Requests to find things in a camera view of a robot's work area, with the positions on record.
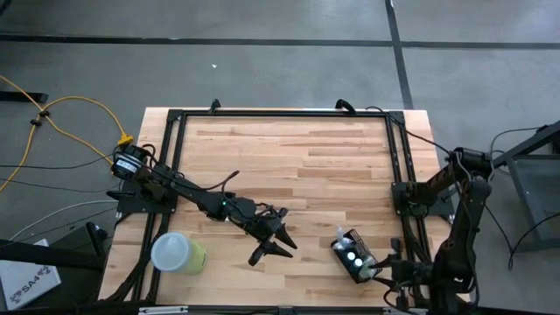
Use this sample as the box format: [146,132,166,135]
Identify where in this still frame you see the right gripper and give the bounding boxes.
[369,237,438,312]

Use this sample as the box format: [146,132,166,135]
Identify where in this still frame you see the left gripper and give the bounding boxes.
[225,196,299,268]

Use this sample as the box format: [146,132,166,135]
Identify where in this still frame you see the green plastic cup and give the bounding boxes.
[150,231,208,276]

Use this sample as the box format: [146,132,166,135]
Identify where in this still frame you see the black cart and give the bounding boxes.
[482,120,560,251]

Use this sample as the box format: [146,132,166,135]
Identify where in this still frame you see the black floor stand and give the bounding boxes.
[0,221,109,270]

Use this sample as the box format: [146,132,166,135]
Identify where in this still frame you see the white cardboard box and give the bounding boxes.
[0,238,62,312]

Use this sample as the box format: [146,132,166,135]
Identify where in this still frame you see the black floor bar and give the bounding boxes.
[0,90,49,104]

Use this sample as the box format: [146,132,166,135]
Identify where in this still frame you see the black wire basket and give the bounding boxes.
[330,227,383,284]

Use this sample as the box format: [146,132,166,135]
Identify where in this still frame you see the black table frame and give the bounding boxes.
[99,108,470,307]

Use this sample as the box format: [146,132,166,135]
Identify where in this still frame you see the silver extrusion post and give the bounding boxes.
[138,305,189,315]

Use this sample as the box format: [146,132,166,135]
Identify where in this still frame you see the yellow cable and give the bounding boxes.
[0,73,135,193]

